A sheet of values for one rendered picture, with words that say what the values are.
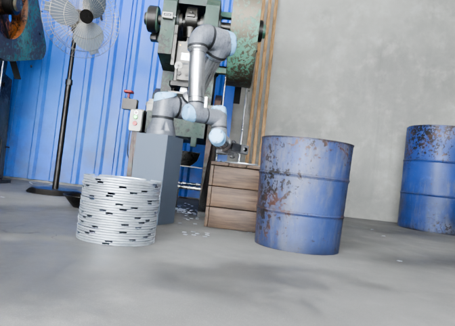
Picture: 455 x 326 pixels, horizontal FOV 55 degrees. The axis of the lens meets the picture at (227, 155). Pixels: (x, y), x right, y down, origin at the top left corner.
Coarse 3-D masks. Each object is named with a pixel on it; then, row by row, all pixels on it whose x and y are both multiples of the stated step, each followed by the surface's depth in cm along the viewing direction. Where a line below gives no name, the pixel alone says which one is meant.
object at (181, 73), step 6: (180, 42) 306; (186, 42) 306; (180, 48) 306; (186, 48) 306; (180, 54) 306; (186, 54) 306; (180, 60) 306; (186, 60) 306; (180, 66) 304; (186, 66) 305; (174, 72) 305; (180, 72) 301; (186, 72) 302; (174, 78) 305; (180, 78) 302; (186, 78) 302
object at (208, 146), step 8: (216, 96) 347; (216, 104) 338; (208, 128) 282; (208, 136) 282; (208, 144) 282; (208, 152) 282; (208, 160) 282; (208, 168) 281; (208, 176) 281; (208, 184) 281; (200, 192) 281; (200, 200) 281; (200, 208) 280; (200, 216) 278
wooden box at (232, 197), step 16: (224, 176) 232; (240, 176) 232; (256, 176) 231; (208, 192) 232; (224, 192) 232; (240, 192) 231; (256, 192) 231; (208, 208) 232; (224, 208) 231; (240, 208) 231; (256, 208) 230; (208, 224) 231; (224, 224) 231; (240, 224) 231
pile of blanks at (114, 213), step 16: (96, 192) 154; (112, 192) 153; (128, 192) 154; (144, 192) 159; (80, 208) 160; (96, 208) 159; (112, 208) 153; (128, 208) 154; (144, 208) 158; (80, 224) 164; (96, 224) 153; (112, 224) 153; (128, 224) 154; (144, 224) 159; (96, 240) 153; (112, 240) 153; (128, 240) 154; (144, 240) 159
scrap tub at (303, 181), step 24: (264, 144) 197; (288, 144) 184; (312, 144) 181; (336, 144) 183; (264, 168) 194; (288, 168) 184; (312, 168) 181; (336, 168) 184; (264, 192) 193; (288, 192) 183; (312, 192) 181; (336, 192) 185; (264, 216) 191; (288, 216) 183; (312, 216) 181; (336, 216) 186; (264, 240) 190; (288, 240) 182; (312, 240) 182; (336, 240) 188
